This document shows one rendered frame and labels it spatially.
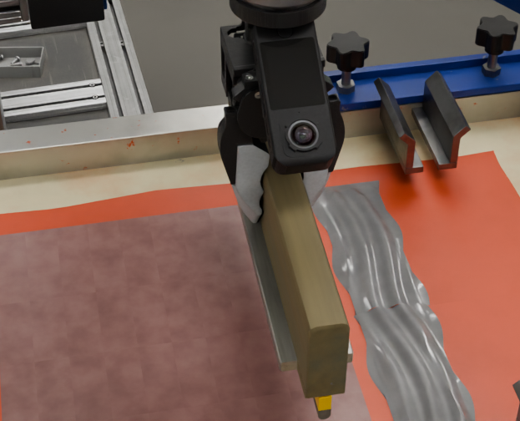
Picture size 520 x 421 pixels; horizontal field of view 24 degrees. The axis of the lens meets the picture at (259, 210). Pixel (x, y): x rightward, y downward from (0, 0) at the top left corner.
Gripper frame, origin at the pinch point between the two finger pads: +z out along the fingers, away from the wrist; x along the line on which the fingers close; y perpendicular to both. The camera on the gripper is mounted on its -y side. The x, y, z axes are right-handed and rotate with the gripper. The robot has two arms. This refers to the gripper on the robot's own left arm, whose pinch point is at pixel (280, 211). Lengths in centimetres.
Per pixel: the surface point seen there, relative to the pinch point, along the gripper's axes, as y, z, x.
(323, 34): 186, 110, -52
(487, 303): -1.1, 13.5, -19.2
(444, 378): -9.4, 12.9, -12.5
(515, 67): 27.9, 9.0, -31.8
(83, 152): 25.1, 11.4, 15.1
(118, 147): 25.1, 11.2, 11.5
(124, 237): 14.0, 13.6, 12.2
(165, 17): 202, 110, -13
